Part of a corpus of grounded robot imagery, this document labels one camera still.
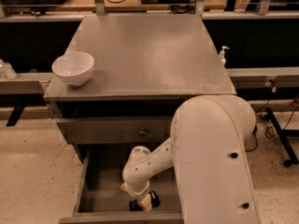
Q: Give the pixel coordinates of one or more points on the open grey middle drawer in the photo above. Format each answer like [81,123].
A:
[102,201]

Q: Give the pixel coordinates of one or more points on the closed grey top drawer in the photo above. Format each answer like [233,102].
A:
[114,130]

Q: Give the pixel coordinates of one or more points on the white ceramic bowl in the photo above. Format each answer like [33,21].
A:
[74,68]

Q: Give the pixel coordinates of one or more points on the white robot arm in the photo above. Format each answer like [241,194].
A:
[206,149]

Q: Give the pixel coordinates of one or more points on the dark rxbar chocolate bar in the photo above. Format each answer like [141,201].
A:
[155,201]

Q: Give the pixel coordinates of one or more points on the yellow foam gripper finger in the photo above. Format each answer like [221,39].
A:
[146,203]

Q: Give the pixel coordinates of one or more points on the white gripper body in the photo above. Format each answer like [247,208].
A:
[139,192]

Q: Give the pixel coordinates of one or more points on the black wheeled stand leg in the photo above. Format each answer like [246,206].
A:
[283,136]

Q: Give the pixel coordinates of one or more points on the round brass drawer knob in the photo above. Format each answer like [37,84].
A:
[143,132]

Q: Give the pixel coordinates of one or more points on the grey wooden drawer cabinet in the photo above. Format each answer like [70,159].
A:
[144,66]

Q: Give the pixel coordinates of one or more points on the grey metal rail frame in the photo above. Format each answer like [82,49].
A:
[205,8]

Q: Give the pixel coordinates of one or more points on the white pump dispenser bottle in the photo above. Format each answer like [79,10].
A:
[222,54]

